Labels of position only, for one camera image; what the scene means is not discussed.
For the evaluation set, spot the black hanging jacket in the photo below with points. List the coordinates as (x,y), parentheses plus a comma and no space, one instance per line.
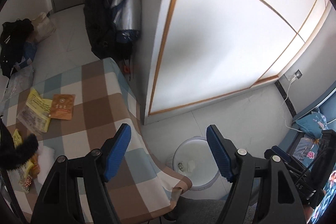
(101,32)

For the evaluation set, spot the wall power socket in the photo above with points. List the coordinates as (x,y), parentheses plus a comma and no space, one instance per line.
(298,74)

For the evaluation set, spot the yellow printed snack bag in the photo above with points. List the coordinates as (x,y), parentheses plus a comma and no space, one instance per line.
(35,114)

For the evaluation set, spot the white foam sheet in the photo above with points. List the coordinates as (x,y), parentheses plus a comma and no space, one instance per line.
(46,158)

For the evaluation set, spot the red checkered snack wrapper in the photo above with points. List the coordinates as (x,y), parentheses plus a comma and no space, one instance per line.
(27,173)

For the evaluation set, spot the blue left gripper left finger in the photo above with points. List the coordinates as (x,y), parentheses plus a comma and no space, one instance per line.
(114,150)

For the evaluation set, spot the grey plastic bag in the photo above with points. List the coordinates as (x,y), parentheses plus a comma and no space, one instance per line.
(19,81)

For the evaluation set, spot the white tissue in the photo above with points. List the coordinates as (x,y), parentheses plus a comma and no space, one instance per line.
(191,166)

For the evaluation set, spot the checkered tablecloth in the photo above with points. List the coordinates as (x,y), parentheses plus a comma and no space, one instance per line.
(143,188)

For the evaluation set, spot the silver folded umbrella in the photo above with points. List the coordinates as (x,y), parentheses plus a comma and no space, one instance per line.
(126,19)

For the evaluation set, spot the brown sachet packet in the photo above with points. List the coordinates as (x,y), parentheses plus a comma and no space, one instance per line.
(62,107)

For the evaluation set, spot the blue cardboard box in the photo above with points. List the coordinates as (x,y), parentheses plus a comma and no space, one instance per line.
(29,53)

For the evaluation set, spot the black clothes pile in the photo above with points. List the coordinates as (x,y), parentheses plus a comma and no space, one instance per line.
(13,38)

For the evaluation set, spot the white trash bin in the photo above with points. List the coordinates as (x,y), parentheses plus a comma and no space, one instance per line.
(194,159)

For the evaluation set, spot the cream tote bag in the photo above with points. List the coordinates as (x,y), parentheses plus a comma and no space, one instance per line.
(43,27)

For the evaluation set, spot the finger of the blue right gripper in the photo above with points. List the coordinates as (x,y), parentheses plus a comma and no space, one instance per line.
(268,154)
(289,159)

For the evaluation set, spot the yellow wrapper with cartoon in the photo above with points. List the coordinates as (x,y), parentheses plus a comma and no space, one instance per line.
(17,139)

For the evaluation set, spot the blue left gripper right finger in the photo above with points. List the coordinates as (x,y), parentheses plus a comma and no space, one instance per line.
(223,151)

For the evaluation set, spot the blue floral pillow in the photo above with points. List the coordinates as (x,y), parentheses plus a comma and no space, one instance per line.
(313,124)

